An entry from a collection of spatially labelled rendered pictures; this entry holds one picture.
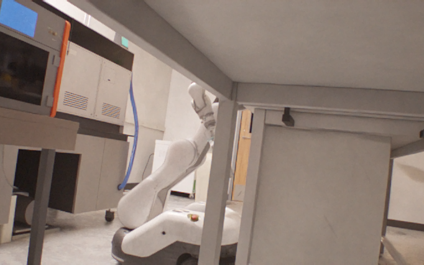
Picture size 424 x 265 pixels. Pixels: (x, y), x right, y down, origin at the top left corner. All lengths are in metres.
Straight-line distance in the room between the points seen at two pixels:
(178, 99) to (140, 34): 5.32
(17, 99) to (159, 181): 0.79
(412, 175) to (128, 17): 4.96
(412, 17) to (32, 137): 1.18
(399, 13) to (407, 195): 4.78
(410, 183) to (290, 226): 3.87
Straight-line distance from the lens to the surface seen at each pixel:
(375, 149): 1.50
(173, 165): 1.73
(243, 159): 5.36
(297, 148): 1.50
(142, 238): 1.65
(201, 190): 4.22
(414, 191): 5.29
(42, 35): 1.48
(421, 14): 0.56
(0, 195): 2.06
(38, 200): 1.53
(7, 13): 1.39
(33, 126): 1.33
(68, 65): 2.41
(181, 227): 1.56
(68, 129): 1.45
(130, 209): 1.84
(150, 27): 0.59
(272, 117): 1.44
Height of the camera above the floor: 0.64
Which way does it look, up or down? 3 degrees up
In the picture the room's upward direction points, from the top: 7 degrees clockwise
